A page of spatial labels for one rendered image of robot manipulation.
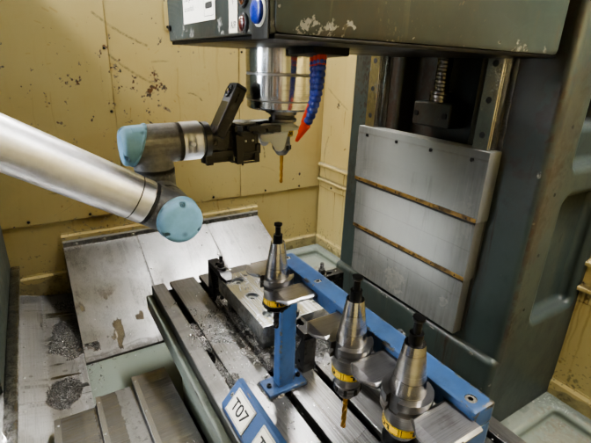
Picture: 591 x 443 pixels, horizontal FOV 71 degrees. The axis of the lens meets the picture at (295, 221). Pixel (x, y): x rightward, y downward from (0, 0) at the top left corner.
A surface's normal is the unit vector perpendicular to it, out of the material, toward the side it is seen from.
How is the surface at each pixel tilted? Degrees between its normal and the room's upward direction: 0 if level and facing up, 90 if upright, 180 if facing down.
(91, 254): 24
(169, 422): 8
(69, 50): 90
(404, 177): 90
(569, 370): 90
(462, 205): 89
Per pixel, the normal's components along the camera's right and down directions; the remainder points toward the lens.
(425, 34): 0.52, 0.32
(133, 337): 0.25, -0.72
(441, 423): 0.04, -0.93
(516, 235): -0.85, 0.16
